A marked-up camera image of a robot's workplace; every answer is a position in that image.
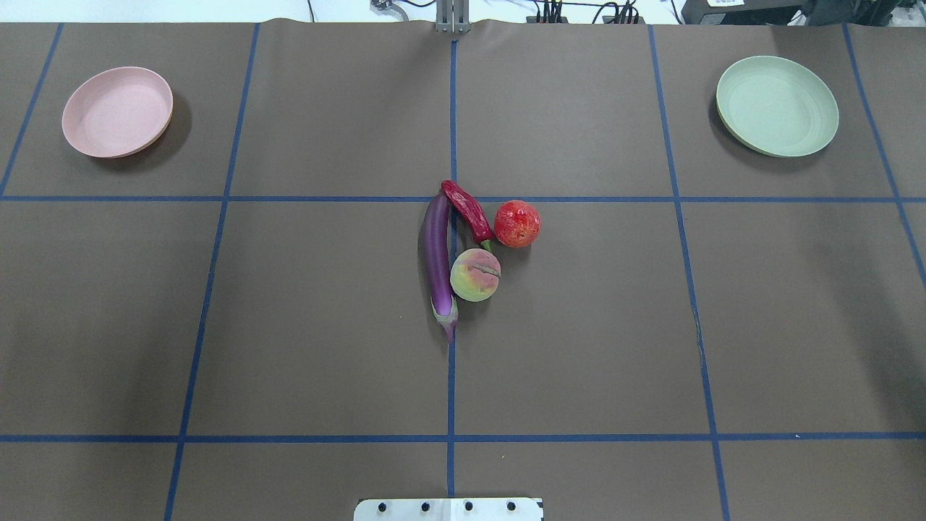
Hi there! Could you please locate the purple eggplant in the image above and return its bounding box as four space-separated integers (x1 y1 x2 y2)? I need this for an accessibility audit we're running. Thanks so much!
421 192 459 343

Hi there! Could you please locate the red pomegranate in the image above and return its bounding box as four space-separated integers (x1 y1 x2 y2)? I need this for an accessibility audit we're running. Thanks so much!
495 199 543 248

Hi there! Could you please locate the peach fruit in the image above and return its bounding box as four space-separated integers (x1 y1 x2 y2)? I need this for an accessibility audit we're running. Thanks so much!
450 248 501 302

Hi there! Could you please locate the red chili pepper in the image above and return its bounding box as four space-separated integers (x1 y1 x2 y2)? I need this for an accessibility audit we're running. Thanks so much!
441 180 496 252

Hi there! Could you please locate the green plate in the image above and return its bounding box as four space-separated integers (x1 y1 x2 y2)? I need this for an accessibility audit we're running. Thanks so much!
715 56 840 158

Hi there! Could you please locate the pink plate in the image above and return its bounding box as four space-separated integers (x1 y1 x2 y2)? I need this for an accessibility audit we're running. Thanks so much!
61 66 174 159

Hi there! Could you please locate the aluminium frame post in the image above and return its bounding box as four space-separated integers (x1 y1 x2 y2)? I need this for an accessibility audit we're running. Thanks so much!
434 0 472 34

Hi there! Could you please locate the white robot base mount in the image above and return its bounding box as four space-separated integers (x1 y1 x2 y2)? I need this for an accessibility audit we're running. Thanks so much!
353 497 545 520

